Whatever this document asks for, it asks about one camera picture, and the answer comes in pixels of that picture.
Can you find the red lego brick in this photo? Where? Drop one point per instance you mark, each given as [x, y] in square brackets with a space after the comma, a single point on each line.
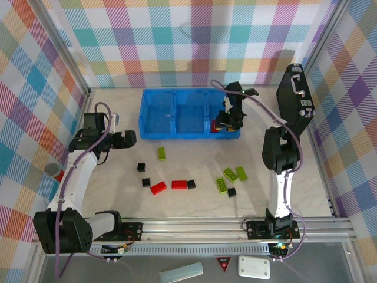
[158, 187]
[179, 184]
[213, 125]

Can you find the black lego brick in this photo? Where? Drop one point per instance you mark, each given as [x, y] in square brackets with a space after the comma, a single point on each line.
[145, 182]
[191, 184]
[141, 167]
[231, 192]

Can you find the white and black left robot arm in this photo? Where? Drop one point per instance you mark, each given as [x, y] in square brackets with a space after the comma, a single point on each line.
[73, 182]

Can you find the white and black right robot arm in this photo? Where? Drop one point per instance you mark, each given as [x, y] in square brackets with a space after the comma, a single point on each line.
[279, 188]

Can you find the blue three-compartment bin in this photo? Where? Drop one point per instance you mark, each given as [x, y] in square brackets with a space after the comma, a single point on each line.
[188, 118]

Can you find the black hard case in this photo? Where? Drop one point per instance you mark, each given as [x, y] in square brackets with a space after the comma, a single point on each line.
[294, 97]

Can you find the red triangle sticker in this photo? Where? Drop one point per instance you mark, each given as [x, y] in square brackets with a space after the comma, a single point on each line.
[223, 263]

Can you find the pale blue flat bar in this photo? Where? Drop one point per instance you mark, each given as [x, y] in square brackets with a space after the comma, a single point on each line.
[181, 272]

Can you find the white rectangular plate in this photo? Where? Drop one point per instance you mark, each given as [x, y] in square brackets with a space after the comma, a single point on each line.
[254, 266]

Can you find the aluminium upright frame post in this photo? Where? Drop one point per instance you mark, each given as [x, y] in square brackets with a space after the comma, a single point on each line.
[59, 48]
[324, 38]

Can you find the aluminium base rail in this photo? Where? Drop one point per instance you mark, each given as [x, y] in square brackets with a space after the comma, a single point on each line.
[191, 228]

